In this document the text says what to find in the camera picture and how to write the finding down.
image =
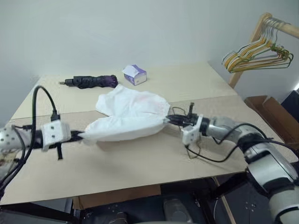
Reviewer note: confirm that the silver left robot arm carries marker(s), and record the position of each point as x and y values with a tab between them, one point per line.
7	138

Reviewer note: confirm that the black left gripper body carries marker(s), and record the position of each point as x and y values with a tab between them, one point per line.
60	151

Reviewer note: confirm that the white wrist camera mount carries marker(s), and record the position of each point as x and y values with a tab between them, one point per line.
54	134
190	135

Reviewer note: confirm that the brown cardboard sheet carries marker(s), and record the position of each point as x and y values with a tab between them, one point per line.
116	194

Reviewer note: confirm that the open brown cardboard box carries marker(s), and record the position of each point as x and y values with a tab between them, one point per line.
278	116

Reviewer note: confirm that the dark rounded robot foot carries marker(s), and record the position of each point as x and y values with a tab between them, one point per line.
114	217

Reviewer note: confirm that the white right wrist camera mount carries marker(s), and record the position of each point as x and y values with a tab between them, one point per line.
190	135

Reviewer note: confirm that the wooden clothes rack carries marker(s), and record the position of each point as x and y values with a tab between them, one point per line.
287	28

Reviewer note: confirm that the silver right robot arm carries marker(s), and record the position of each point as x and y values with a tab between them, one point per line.
268	161

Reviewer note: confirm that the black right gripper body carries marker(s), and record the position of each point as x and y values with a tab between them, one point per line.
189	117

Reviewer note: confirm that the black box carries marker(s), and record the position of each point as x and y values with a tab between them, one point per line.
292	100

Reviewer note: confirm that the black table frame brace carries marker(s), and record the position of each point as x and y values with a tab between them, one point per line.
227	186

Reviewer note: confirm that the black purple folded umbrella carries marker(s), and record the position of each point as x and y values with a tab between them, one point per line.
93	81

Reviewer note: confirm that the purple white tissue pack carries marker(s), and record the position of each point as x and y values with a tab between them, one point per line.
136	74

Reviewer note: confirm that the white shorts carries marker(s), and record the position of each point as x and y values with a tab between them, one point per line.
130	112

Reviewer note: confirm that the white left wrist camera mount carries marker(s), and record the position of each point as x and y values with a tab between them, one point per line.
54	134

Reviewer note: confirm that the grey rounded robot foot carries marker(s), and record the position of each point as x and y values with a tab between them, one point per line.
175	210

